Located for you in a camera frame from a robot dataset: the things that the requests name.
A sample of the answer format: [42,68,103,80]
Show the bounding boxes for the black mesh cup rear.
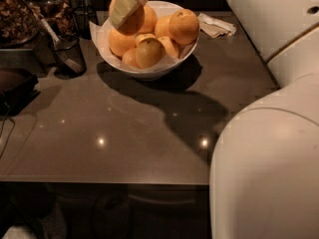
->
[73,6,98,40]

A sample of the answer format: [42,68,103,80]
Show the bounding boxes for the black mesh cup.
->
[50,35,87,78]
[73,6,98,40]

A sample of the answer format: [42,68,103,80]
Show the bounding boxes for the dark brown tray stack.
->
[0,68,39,116]

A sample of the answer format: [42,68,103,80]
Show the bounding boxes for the large top orange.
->
[109,0,145,35]

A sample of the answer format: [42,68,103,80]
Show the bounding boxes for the front centre orange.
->
[136,38,165,69]

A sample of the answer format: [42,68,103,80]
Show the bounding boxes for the thin black cable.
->
[0,102,17,160]

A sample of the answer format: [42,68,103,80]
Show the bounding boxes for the white paper bowl liner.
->
[89,1,199,73]

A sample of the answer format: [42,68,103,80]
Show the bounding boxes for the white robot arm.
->
[209,0,319,239]

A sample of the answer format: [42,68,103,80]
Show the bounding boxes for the right top orange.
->
[168,9,199,46]

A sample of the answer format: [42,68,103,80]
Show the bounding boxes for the small front left orange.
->
[122,48,139,67]

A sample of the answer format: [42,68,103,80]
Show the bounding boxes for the black mesh cup front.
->
[50,35,87,78]

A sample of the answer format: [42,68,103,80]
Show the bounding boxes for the orange hidden under top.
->
[139,5,158,33]

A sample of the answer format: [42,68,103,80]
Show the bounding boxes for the large glass nut jar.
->
[0,0,39,48]

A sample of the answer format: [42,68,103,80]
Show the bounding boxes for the folded paper napkins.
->
[197,13,237,38]

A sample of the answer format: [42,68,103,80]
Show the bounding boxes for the rear glass snack jar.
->
[27,0,77,35]

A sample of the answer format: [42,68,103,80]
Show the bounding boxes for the plastic scoop spoon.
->
[40,18,85,78]

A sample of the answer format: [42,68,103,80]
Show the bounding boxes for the orange behind right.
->
[155,15,170,38]

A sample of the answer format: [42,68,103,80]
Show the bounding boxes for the orange front right wedge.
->
[159,36,179,59]

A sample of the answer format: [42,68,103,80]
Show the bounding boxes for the white ceramic bowl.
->
[96,0,200,82]

